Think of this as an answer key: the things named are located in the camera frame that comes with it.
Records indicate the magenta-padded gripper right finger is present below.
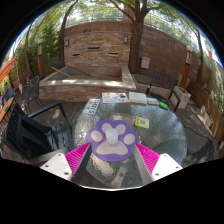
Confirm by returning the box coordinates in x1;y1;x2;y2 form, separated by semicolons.
132;142;184;186

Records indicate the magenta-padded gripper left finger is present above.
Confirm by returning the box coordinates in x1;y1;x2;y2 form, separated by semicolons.
39;142;93;185

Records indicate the purple paw-shaped mouse pad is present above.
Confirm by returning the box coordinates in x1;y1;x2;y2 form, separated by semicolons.
85;119;140;163

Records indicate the black slatted metal chair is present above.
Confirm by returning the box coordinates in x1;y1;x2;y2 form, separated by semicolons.
0;101;75;164

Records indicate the black metal chair armrest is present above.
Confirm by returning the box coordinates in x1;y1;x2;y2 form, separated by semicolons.
184;124;224;151

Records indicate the yellow code card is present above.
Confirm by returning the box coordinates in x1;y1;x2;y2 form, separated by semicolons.
134;116;150;129

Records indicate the green wipes pack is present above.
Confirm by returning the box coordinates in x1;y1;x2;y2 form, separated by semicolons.
158;101;170;111

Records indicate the white and blue box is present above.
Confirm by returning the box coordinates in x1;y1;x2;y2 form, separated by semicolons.
146;97;160;106

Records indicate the white number plate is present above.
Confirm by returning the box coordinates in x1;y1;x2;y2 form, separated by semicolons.
82;98;101;116

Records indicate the white planter box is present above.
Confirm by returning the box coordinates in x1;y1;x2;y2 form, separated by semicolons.
173;85;192;110

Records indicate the white flat box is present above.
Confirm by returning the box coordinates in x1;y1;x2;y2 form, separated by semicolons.
128;91;148;105

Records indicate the black mesh metal chair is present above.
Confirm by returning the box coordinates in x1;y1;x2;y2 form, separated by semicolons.
20;75;46;114

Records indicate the raised stone basin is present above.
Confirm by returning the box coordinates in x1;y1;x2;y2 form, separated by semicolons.
38;65;138;103

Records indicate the colourful printed brochure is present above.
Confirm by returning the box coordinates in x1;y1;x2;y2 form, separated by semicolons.
101;92;130;104

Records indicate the wooden stick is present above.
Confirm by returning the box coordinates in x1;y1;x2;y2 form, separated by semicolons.
50;66;73;78

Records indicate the orange parasol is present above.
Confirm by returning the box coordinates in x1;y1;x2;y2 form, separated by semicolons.
0;56;18;84

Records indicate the thin tree trunk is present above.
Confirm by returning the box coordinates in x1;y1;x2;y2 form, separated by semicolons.
56;0;79;69

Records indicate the thick tree trunk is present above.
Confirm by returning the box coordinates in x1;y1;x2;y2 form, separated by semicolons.
128;0;148;74

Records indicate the wooden lamp post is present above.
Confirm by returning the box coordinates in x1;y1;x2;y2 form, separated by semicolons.
37;39;46;79
181;44;194;88

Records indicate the grey wall utility box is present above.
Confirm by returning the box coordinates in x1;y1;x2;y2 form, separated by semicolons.
140;56;151;70

